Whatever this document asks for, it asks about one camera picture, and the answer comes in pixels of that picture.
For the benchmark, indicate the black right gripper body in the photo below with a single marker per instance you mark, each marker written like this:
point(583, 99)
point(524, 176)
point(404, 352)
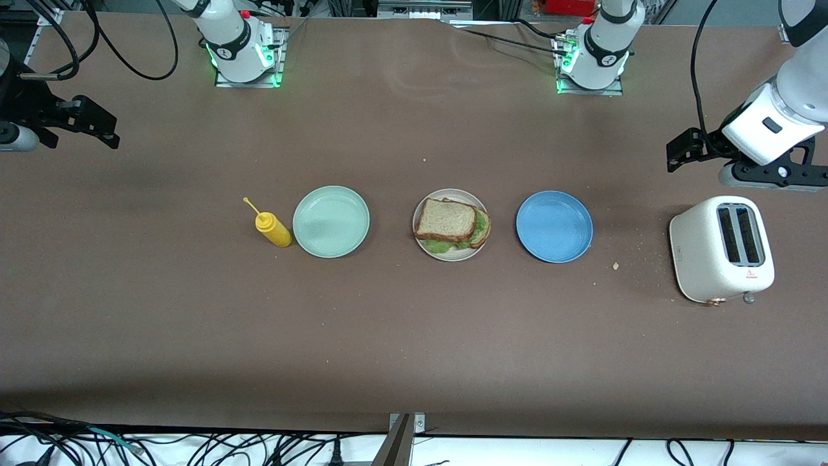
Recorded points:
point(27, 103)

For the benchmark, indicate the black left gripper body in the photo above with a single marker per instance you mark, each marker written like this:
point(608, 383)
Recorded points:
point(713, 142)

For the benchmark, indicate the yellow mustard squeeze bottle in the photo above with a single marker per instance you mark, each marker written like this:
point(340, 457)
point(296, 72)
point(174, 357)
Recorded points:
point(275, 232)

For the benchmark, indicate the light crust bread slice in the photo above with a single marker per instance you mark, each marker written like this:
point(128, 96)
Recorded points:
point(484, 236)

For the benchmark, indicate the green lettuce leaf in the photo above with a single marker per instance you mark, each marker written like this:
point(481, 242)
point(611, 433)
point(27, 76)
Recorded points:
point(480, 226)

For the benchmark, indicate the dark crust bread slice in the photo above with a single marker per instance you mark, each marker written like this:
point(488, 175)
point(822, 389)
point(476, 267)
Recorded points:
point(445, 220)

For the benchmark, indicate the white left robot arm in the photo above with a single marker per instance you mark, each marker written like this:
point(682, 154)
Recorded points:
point(605, 45)

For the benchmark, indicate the blue plate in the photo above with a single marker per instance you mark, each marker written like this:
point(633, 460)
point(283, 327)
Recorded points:
point(554, 226)

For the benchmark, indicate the mint green plate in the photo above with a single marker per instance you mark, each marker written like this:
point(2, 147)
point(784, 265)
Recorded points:
point(331, 222)

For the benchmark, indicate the beige plate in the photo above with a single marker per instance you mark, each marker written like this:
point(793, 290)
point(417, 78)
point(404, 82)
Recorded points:
point(453, 193)

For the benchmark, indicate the white toaster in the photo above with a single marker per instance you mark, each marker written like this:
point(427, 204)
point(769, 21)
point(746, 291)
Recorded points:
point(698, 252)

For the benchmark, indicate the red box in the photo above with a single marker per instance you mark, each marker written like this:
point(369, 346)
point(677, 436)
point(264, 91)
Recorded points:
point(569, 6)

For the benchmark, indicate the grey metal box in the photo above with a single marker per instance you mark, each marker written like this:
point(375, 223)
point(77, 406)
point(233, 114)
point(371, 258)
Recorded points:
point(420, 10)

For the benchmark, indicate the black power plug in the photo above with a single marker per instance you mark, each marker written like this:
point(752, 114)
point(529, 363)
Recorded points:
point(336, 456)

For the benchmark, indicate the aluminium frame rail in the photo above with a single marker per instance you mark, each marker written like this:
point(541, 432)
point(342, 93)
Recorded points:
point(35, 39)

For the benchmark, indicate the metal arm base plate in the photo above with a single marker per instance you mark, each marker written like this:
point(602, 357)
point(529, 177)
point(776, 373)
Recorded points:
point(249, 84)
point(592, 92)

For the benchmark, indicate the aluminium corner bracket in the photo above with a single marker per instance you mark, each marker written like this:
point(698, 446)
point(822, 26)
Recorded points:
point(784, 33)

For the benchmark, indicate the grey metal table bracket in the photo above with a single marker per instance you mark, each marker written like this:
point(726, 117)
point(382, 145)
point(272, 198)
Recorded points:
point(398, 446)

